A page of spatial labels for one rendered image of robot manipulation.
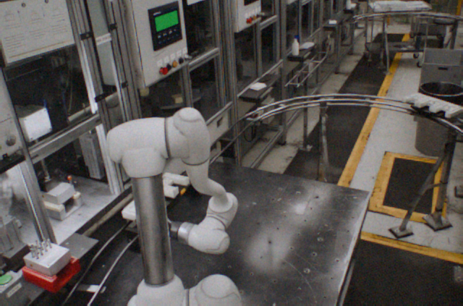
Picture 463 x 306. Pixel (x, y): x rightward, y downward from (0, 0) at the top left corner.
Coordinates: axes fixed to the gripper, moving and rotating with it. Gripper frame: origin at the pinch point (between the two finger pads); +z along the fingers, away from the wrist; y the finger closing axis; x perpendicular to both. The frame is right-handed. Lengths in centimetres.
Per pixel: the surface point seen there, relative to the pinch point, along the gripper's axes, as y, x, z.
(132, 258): -19.8, 5.2, 6.0
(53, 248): 13.5, 38.6, 9.1
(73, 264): 8.0, 38.0, 1.5
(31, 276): 7.1, 47.8, 12.2
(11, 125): 59, 32, 20
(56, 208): 9.6, 16.6, 32.2
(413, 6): -1, -541, -69
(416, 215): -87, -166, -111
